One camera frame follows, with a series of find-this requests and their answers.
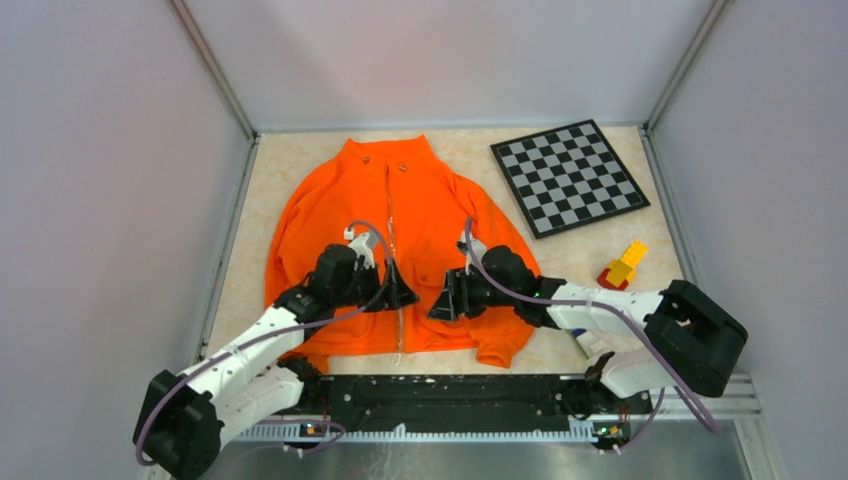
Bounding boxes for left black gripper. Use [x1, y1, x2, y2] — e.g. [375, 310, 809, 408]
[332, 257, 418, 313]

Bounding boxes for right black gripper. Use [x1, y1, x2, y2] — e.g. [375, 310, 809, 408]
[427, 266, 518, 322]

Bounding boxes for orange zip-up jacket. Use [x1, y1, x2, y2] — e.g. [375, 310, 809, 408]
[265, 136, 537, 371]

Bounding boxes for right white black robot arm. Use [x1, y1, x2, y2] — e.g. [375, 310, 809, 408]
[428, 244, 749, 412]

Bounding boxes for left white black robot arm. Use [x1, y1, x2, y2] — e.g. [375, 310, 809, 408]
[132, 243, 419, 479]

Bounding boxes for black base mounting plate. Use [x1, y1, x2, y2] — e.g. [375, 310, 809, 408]
[283, 374, 653, 433]

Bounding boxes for blue and white box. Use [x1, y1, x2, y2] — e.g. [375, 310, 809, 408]
[571, 328, 610, 359]

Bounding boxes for black and grey checkerboard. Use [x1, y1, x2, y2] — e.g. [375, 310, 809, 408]
[490, 119, 651, 239]

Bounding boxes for yellow red toy blocks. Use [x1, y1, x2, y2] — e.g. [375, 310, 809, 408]
[596, 241, 648, 291]

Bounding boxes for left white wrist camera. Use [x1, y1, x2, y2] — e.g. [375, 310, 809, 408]
[343, 227, 379, 270]

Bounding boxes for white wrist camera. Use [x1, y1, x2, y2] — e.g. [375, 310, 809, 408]
[343, 227, 379, 270]
[457, 236, 487, 274]

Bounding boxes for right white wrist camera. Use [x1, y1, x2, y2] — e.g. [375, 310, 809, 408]
[457, 236, 487, 274]

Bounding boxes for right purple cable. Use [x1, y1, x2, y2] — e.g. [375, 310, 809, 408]
[463, 217, 723, 455]

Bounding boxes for aluminium frame rail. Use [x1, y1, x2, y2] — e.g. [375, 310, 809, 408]
[197, 374, 761, 479]

